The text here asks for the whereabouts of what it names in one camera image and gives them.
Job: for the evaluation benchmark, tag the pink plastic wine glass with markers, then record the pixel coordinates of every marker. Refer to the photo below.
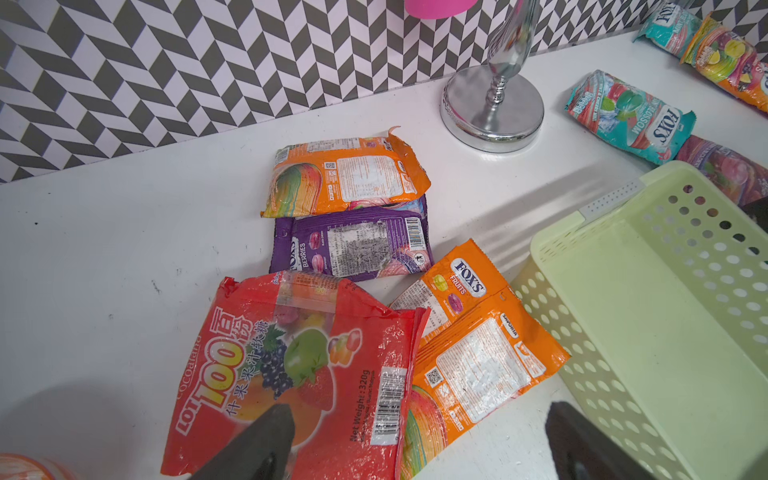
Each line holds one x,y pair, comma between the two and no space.
437,9

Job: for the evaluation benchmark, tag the red 100 candy bag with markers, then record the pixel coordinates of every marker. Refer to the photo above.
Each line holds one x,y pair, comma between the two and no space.
324,348

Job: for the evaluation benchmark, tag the orange Fox's fruits bag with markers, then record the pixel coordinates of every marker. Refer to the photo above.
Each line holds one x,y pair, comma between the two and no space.
480,349

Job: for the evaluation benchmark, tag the pink purple Fox's berries bag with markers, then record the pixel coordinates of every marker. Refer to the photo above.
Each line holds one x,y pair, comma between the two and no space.
740,179

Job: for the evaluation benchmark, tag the light green plastic basket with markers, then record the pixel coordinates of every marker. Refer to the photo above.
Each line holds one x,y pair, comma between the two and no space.
658,291

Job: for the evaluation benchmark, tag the chrome glass holder stand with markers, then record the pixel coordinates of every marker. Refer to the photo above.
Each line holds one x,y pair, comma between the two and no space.
492,107

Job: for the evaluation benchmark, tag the orange patterned bowl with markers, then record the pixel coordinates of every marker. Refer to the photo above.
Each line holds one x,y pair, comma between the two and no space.
20,467

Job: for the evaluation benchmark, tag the orange candy bag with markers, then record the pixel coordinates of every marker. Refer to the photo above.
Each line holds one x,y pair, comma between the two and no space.
330,176

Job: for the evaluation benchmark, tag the teal Fox's mint bag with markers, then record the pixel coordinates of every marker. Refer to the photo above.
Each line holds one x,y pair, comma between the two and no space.
629,118

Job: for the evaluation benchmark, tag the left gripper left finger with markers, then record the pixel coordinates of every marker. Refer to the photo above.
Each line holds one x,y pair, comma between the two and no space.
261,451

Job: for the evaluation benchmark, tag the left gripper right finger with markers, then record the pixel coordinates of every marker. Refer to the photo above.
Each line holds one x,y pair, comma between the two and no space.
581,451

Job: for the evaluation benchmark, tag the teal mint bag in corner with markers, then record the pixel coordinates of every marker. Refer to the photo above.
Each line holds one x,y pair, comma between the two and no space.
670,27

